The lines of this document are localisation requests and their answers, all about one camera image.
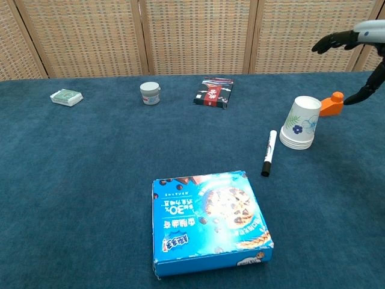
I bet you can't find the orange plastic block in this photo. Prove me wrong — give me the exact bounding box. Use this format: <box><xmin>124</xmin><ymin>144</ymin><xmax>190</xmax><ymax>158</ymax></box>
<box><xmin>318</xmin><ymin>91</ymin><xmax>345</xmax><ymax>117</ymax></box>

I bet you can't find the small white jar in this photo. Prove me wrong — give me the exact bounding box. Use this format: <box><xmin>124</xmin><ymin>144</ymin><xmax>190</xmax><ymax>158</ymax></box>
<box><xmin>139</xmin><ymin>82</ymin><xmax>161</xmax><ymax>105</ymax></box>

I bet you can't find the woven folding screen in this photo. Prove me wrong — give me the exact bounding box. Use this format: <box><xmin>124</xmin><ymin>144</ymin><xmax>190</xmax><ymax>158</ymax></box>
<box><xmin>0</xmin><ymin>0</ymin><xmax>385</xmax><ymax>81</ymax></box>

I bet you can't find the blue table cloth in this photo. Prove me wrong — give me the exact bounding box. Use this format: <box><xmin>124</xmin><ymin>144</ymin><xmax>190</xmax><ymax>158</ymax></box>
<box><xmin>0</xmin><ymin>70</ymin><xmax>385</xmax><ymax>289</ymax></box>

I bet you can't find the green and white tissue pack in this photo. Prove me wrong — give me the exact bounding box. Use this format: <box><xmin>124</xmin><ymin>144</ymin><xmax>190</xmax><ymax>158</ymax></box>
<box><xmin>49</xmin><ymin>89</ymin><xmax>84</xmax><ymax>108</ymax></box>

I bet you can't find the black and red box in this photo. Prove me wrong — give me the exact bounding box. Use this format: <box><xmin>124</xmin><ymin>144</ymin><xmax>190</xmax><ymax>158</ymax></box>
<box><xmin>192</xmin><ymin>77</ymin><xmax>235</xmax><ymax>111</ymax></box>

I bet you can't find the white paper cup flower print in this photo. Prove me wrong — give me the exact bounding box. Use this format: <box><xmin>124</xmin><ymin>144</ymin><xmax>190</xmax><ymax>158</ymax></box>
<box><xmin>279</xmin><ymin>95</ymin><xmax>322</xmax><ymax>143</ymax></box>

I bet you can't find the blue cookie box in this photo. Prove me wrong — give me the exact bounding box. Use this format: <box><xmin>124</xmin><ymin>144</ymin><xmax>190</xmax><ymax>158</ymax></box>
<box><xmin>152</xmin><ymin>170</ymin><xmax>275</xmax><ymax>281</ymax></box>

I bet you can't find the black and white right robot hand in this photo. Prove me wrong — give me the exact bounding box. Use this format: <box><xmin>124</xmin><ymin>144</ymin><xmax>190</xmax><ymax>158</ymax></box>
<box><xmin>312</xmin><ymin>18</ymin><xmax>385</xmax><ymax>106</ymax></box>

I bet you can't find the white marker black cap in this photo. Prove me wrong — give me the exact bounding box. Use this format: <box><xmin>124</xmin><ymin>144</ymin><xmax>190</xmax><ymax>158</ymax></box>
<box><xmin>260</xmin><ymin>129</ymin><xmax>278</xmax><ymax>178</ymax></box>

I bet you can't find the white paper cup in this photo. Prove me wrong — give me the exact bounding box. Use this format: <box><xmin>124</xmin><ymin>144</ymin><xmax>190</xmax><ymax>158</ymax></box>
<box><xmin>280</xmin><ymin>140</ymin><xmax>312</xmax><ymax>151</ymax></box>
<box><xmin>279</xmin><ymin>135</ymin><xmax>315</xmax><ymax>148</ymax></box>
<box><xmin>279</xmin><ymin>137</ymin><xmax>313</xmax><ymax>149</ymax></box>
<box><xmin>279</xmin><ymin>132</ymin><xmax>315</xmax><ymax>145</ymax></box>

